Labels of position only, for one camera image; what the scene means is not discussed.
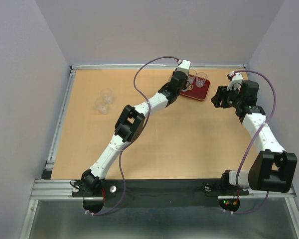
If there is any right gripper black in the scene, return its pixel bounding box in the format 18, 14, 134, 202
210, 84, 243, 109

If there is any clear shot glass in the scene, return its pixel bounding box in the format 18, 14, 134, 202
101, 89, 114, 105
95, 98, 108, 114
188, 69, 197, 80
195, 72, 208, 88
186, 74, 196, 87

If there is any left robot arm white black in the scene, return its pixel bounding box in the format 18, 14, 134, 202
70, 70, 189, 196

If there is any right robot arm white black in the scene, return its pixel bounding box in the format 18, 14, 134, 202
211, 81, 298, 194

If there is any red tray gold emblem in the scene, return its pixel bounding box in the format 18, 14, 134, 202
180, 79, 210, 101

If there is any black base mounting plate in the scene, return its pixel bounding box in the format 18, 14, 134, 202
71, 179, 249, 211

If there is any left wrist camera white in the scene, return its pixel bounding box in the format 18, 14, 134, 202
176, 59, 191, 75

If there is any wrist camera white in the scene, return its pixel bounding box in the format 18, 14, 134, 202
176, 59, 191, 75
226, 71, 243, 91

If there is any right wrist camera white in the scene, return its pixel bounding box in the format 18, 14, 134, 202
226, 71, 243, 91

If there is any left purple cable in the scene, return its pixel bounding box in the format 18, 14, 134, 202
84, 56, 182, 217

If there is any aluminium table frame rail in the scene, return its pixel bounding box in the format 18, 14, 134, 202
20, 64, 299, 239

